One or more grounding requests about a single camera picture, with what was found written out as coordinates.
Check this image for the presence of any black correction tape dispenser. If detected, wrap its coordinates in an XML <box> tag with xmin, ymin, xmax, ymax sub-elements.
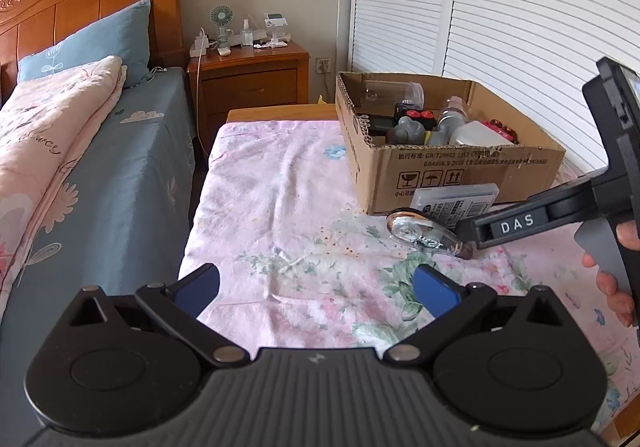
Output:
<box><xmin>386</xmin><ymin>208</ymin><xmax>474</xmax><ymax>259</ymax></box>

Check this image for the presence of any red fidget cube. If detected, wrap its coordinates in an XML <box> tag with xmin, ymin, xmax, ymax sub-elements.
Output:
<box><xmin>485</xmin><ymin>119</ymin><xmax>518</xmax><ymax>145</ymax></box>

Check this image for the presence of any white medical cotton container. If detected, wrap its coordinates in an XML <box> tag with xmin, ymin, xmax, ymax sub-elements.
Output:
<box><xmin>449</xmin><ymin>121</ymin><xmax>512</xmax><ymax>147</ymax></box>

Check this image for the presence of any jar of yellow capsules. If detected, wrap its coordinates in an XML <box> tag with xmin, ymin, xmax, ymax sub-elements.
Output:
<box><xmin>427</xmin><ymin>96</ymin><xmax>469</xmax><ymax>147</ymax></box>

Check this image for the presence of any grey rhino squeeze toy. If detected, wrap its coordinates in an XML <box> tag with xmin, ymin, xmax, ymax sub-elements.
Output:
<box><xmin>386</xmin><ymin>116</ymin><xmax>426</xmax><ymax>146</ymax></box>

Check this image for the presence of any dark blue fidget cube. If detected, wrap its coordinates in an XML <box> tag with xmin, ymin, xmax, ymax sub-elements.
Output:
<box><xmin>394</xmin><ymin>102</ymin><xmax>437</xmax><ymax>131</ymax></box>

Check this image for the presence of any clear plastic jar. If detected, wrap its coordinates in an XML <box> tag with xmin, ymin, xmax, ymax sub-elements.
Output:
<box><xmin>360</xmin><ymin>80</ymin><xmax>425</xmax><ymax>109</ymax></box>

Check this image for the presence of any light teal oval case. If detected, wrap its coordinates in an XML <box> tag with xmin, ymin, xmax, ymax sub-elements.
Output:
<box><xmin>354</xmin><ymin>115</ymin><xmax>395</xmax><ymax>137</ymax></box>

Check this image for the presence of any person's right hand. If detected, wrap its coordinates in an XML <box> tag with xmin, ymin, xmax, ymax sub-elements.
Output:
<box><xmin>574</xmin><ymin>218</ymin><xmax>639</xmax><ymax>328</ymax></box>

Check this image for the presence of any blue bed sheet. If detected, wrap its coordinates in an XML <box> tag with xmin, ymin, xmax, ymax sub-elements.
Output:
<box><xmin>1</xmin><ymin>68</ymin><xmax>194</xmax><ymax>446</ymax></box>

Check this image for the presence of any clear flat plastic case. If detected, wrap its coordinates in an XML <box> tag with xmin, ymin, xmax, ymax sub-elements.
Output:
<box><xmin>410</xmin><ymin>183</ymin><xmax>499</xmax><ymax>228</ymax></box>

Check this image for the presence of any white louvered closet door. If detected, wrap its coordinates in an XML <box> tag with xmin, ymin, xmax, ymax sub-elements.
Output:
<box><xmin>349</xmin><ymin>0</ymin><xmax>639</xmax><ymax>172</ymax></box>

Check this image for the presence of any pink floral table cloth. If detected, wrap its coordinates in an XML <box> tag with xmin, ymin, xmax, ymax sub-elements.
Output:
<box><xmin>180</xmin><ymin>121</ymin><xmax>639</xmax><ymax>429</ymax></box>

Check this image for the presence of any brown cardboard box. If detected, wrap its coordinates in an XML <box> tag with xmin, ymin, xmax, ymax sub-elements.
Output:
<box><xmin>335</xmin><ymin>72</ymin><xmax>565</xmax><ymax>214</ymax></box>

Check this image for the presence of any pink floral quilt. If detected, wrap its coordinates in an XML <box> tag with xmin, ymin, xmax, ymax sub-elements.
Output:
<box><xmin>1</xmin><ymin>56</ymin><xmax>127</xmax><ymax>307</ymax></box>

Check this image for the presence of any wooden nightstand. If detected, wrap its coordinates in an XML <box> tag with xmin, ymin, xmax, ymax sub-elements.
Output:
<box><xmin>188</xmin><ymin>42</ymin><xmax>310</xmax><ymax>152</ymax></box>

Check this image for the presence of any white power strip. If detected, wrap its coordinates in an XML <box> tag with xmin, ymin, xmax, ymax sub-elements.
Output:
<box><xmin>190</xmin><ymin>28</ymin><xmax>209</xmax><ymax>58</ymax></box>

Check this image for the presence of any blue pillow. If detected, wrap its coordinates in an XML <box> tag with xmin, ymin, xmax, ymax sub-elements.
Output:
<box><xmin>17</xmin><ymin>0</ymin><xmax>152</xmax><ymax>88</ymax></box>

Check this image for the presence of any clear spray bottle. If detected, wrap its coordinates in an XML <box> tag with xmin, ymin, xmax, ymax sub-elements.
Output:
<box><xmin>241</xmin><ymin>18</ymin><xmax>254</xmax><ymax>48</ymax></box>

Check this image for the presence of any small green desk fan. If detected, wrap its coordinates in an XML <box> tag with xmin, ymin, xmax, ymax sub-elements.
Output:
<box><xmin>209</xmin><ymin>5</ymin><xmax>233</xmax><ymax>57</ymax></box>

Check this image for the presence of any white phone stand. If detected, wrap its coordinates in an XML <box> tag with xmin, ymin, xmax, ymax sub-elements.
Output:
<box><xmin>265</xmin><ymin>13</ymin><xmax>291</xmax><ymax>48</ymax></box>

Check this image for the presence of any wooden headboard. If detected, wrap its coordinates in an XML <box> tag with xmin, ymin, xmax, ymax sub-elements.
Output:
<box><xmin>0</xmin><ymin>0</ymin><xmax>188</xmax><ymax>100</ymax></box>

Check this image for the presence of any white wall socket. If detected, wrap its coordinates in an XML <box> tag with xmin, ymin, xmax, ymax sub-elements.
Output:
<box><xmin>316</xmin><ymin>58</ymin><xmax>331</xmax><ymax>74</ymax></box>

